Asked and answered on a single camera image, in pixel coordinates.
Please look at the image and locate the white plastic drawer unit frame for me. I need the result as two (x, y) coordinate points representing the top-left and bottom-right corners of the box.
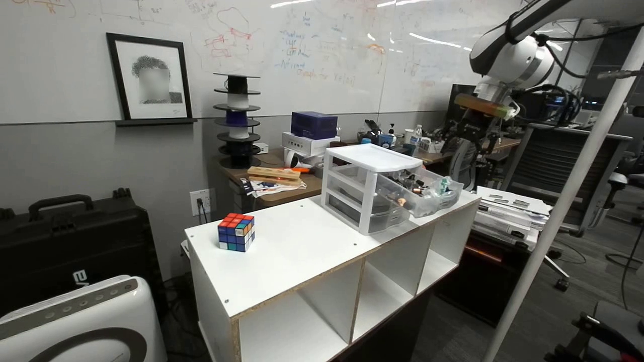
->
(320, 143), (428, 234)

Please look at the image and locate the black spool tower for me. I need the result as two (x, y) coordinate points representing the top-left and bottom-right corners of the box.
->
(212, 63), (265, 169)

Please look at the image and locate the purple box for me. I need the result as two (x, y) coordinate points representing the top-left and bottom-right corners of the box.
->
(290, 110), (341, 141)

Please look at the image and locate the white wall outlet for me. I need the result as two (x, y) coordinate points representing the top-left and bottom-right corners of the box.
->
(189, 186), (214, 216)

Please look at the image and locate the white appliance with grey trim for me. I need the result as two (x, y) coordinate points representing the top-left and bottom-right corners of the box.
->
(0, 274), (170, 362)

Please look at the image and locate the whiteboard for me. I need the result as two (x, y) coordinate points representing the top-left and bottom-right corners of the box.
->
(0, 0), (539, 126)

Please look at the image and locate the black equipment rack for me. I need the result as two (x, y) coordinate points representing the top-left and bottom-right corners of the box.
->
(509, 120), (634, 231)

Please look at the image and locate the white shelf counter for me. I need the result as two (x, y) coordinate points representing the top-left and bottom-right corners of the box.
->
(184, 188), (483, 362)

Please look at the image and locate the white box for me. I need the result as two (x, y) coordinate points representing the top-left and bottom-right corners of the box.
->
(280, 131), (342, 160)

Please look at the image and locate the wooden desk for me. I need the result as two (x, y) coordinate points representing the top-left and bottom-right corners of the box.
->
(224, 133), (525, 212)

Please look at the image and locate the white paper sheet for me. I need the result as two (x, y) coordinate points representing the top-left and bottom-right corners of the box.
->
(249, 175), (313, 200)

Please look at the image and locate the Rubik's cube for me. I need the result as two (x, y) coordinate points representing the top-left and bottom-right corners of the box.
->
(215, 211), (259, 254)

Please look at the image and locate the clear plastic drawer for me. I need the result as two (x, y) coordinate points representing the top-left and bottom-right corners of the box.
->
(373, 166), (465, 220)
(325, 195), (390, 233)
(326, 178), (394, 216)

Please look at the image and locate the stack of white papers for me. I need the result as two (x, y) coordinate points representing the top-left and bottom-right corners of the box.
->
(471, 184), (556, 244)

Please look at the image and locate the black framed portrait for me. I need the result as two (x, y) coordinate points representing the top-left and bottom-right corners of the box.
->
(105, 30), (198, 126)

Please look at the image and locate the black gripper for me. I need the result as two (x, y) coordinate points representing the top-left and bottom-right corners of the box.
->
(454, 113), (487, 160)

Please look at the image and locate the black hard case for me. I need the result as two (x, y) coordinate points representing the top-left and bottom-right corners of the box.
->
(0, 186), (163, 317)

